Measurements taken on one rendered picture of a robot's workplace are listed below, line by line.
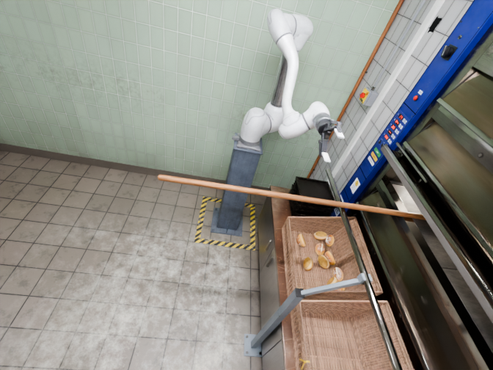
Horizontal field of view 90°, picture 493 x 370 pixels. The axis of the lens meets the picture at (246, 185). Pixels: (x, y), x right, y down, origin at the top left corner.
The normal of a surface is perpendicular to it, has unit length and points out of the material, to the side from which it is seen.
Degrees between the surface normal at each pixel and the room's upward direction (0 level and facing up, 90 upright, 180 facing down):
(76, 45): 90
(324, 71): 90
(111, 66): 90
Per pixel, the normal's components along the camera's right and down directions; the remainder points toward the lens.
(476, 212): -0.84, -0.40
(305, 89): -0.01, 0.70
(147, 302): 0.22, -0.70
